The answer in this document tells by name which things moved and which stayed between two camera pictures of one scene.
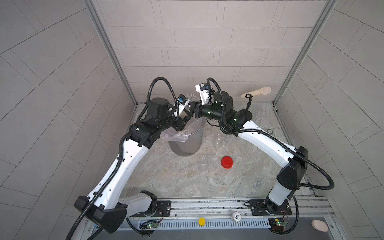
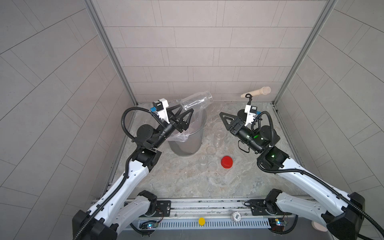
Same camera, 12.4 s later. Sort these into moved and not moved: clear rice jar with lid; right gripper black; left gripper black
Moved: left gripper black; right gripper black
Not moved: clear rice jar with lid
